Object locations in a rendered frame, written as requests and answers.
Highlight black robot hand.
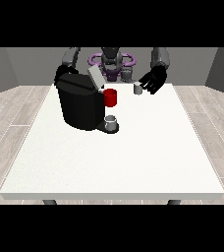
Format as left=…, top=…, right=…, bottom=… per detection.
left=53, top=63, right=80, bottom=86
left=138, top=65, right=168, bottom=95

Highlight small grey coffee pod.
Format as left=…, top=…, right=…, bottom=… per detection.
left=133, top=81, right=143, bottom=95

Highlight pale grey machine lid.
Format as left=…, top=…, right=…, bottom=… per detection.
left=86, top=64, right=106, bottom=91

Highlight black coffee machine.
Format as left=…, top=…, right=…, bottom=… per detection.
left=56, top=72, right=121, bottom=135

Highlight red pod holder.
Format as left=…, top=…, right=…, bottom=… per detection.
left=102, top=88, right=118, bottom=108

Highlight grey robot trunk purple rings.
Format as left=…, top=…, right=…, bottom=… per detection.
left=87, top=47, right=137, bottom=83

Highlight small grey cup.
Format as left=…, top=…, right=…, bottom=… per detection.
left=104, top=114, right=119, bottom=131

